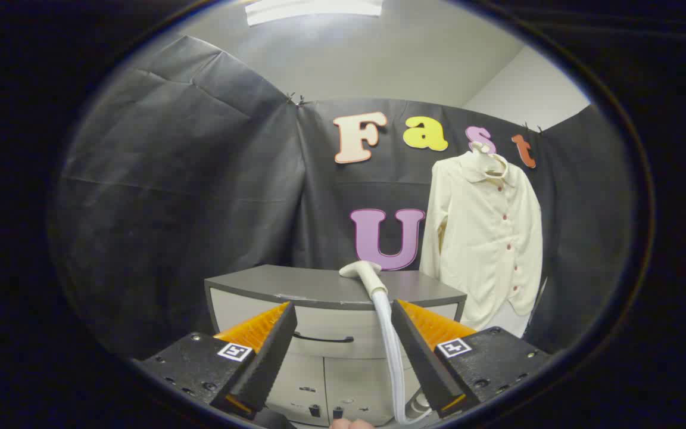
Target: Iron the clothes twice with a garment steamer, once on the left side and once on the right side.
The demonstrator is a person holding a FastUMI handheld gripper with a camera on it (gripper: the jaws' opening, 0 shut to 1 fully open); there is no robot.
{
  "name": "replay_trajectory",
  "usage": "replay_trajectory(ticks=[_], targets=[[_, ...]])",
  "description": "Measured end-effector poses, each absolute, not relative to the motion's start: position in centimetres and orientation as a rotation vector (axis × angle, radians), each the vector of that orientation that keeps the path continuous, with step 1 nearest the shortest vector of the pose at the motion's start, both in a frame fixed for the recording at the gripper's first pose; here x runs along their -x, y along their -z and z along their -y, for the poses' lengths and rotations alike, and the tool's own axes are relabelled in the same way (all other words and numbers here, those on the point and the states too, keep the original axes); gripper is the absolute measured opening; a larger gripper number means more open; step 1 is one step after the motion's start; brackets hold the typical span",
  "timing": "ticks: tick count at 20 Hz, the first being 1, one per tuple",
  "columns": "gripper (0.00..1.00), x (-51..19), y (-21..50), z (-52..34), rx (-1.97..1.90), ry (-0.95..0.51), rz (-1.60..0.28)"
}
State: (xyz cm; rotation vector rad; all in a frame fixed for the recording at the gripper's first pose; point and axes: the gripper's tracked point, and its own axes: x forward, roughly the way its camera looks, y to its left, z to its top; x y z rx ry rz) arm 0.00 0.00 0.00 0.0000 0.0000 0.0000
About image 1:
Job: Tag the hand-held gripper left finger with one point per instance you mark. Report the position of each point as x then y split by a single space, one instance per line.
271 357

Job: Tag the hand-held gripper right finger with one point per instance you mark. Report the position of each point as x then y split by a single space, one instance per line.
420 357

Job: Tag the white garment steamer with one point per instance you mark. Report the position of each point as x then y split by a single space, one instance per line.
367 274

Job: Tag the cream button-up shirt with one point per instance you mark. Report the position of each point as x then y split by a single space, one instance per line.
480 238

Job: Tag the grey-topped white cabinet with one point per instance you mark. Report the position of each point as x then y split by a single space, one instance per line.
295 283

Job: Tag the black backdrop cloth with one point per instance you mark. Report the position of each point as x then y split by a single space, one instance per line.
170 208

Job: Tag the white plastic hanger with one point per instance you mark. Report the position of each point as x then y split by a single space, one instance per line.
479 148

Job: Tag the long ceiling light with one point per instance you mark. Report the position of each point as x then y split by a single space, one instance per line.
313 9

